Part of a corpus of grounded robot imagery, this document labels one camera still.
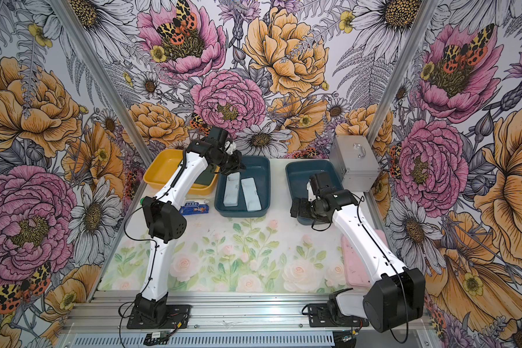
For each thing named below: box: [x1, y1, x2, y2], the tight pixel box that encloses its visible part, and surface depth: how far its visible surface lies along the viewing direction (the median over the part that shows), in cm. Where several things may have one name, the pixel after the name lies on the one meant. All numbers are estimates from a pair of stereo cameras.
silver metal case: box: [329, 134, 381, 193], surface depth 108 cm
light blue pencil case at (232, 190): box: [222, 171, 240, 208], surface depth 109 cm
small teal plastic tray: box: [213, 155, 272, 219], surface depth 107 cm
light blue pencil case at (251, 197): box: [240, 176, 263, 212], surface depth 107 cm
